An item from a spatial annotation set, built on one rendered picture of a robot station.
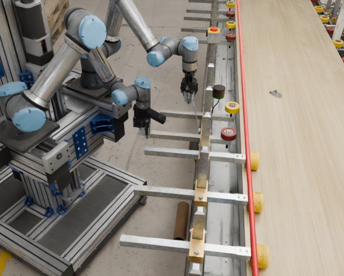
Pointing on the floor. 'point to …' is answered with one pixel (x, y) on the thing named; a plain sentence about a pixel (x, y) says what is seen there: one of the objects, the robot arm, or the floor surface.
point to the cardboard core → (181, 221)
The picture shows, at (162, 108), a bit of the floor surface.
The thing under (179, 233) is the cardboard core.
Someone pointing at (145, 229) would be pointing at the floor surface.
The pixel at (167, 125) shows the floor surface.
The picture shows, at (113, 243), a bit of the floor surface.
